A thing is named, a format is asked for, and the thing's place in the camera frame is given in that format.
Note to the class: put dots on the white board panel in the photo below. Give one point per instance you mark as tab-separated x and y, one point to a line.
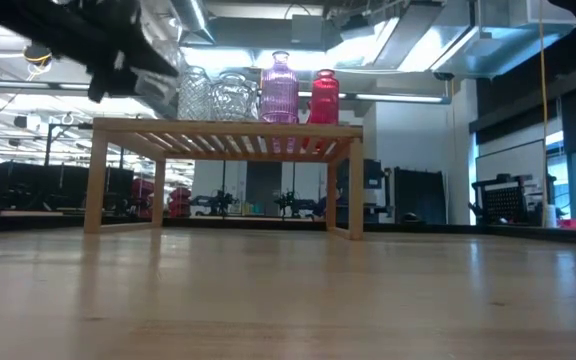
510	160

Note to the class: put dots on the black ceiling camera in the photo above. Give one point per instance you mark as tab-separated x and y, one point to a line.
443	76

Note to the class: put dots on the black equipment rack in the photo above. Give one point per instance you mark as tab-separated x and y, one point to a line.
375	175

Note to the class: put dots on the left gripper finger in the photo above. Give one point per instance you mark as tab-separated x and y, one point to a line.
150	57

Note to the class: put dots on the black perforated cart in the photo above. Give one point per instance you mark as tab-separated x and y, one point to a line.
505	202

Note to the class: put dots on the silver round air duct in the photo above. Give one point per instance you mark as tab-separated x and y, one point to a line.
193	20

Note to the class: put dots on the red tool cabinet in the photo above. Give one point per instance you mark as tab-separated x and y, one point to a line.
180	202
143	197

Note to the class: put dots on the wide ribbed pink glass vase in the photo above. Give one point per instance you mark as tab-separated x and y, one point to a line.
280	92

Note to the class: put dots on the black workstation robot arm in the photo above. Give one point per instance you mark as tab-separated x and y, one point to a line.
295	205
215	204

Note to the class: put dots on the white paper roll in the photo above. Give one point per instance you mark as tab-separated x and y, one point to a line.
551	216

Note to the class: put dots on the black workstation frame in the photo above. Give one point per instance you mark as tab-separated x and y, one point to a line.
43	185

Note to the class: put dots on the grey ceiling unit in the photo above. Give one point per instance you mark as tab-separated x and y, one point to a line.
313	32

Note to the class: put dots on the silver rectangular air duct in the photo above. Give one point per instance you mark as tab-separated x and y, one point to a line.
468	45

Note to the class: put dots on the diamond-cut clear glass vase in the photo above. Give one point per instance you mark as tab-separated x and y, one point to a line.
234	97

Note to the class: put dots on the long ceiling light strip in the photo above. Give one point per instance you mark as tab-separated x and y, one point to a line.
398	98

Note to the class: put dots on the square red glass vase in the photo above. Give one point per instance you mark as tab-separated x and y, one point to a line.
324	97

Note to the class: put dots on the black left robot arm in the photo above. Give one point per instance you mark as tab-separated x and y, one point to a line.
8	20

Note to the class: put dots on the wooden slatted shelf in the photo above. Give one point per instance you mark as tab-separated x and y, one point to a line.
218	129

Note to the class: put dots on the red bin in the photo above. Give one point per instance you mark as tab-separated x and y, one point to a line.
573	224

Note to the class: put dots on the black panel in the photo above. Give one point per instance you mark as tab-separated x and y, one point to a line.
420	197

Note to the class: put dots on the tall gridded clear glass vase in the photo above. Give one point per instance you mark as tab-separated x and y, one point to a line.
194	95

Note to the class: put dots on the grey door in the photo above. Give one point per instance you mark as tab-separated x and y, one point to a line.
264	187

